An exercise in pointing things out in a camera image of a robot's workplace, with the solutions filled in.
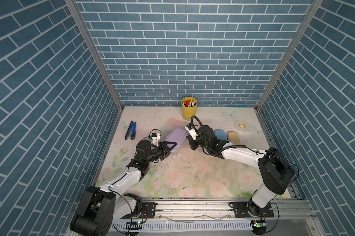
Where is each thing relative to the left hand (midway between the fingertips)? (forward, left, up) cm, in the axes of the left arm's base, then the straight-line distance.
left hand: (179, 146), depth 78 cm
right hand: (+9, -5, -4) cm, 11 cm away
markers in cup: (+38, -7, -3) cm, 39 cm away
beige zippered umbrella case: (+16, -36, -13) cm, 42 cm away
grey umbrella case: (+8, +1, 0) cm, 8 cm away
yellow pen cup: (+33, -5, -8) cm, 34 cm away
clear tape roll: (+28, -46, -16) cm, 56 cm away
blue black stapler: (+22, +35, -16) cm, 45 cm away
